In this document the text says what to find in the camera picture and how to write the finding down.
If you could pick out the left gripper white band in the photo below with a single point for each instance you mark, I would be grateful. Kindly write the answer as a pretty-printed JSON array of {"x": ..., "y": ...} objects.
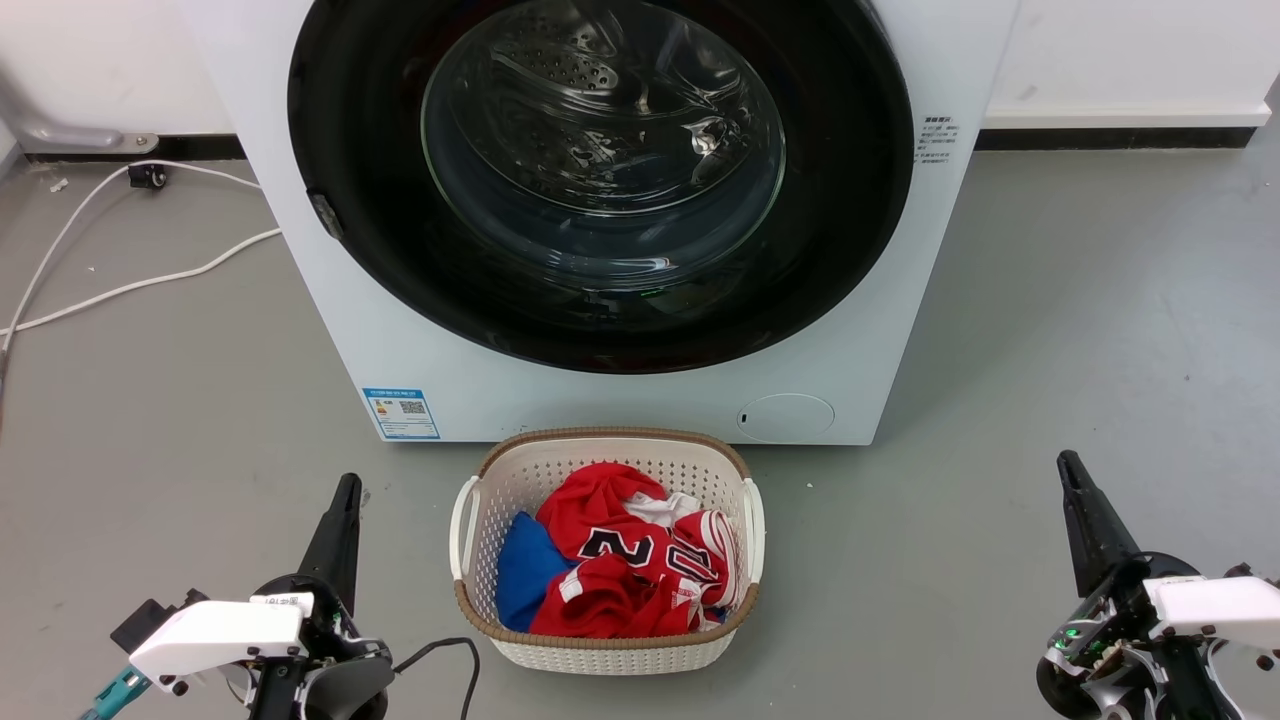
[{"x": 215, "y": 635}]

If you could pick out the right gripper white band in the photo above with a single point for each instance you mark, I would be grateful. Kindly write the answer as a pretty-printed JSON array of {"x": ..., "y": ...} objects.
[{"x": 1210, "y": 605}]

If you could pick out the black round glass washer door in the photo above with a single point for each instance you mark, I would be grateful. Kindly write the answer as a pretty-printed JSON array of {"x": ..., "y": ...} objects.
[{"x": 820, "y": 250}]

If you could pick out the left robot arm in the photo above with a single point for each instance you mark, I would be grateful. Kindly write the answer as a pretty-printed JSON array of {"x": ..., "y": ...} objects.
[{"x": 350, "y": 692}]

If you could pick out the white front-load washing machine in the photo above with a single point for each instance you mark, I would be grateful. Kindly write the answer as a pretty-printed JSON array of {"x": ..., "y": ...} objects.
[{"x": 640, "y": 405}]

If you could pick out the blue energy label sticker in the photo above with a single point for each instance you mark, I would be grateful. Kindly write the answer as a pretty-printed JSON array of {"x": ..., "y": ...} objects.
[{"x": 401, "y": 413}]

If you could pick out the blue cloth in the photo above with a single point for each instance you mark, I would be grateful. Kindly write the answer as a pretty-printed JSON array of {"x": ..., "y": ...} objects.
[{"x": 525, "y": 570}]

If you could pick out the white plastic laundry basket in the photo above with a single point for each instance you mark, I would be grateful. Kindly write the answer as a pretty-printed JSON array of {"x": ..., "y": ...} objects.
[{"x": 520, "y": 480}]

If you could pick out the red basketball jersey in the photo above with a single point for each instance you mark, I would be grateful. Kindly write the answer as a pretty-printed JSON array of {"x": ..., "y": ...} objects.
[{"x": 600, "y": 500}]

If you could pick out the round white filter cover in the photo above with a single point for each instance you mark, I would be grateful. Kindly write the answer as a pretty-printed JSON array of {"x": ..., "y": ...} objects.
[{"x": 786, "y": 417}]

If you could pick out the white cloth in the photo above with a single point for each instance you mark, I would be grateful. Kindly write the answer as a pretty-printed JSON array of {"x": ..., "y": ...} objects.
[{"x": 668, "y": 508}]

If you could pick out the black baseboard strip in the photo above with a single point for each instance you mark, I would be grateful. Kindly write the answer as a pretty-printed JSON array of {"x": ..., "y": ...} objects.
[
  {"x": 1110, "y": 138},
  {"x": 190, "y": 147}
]

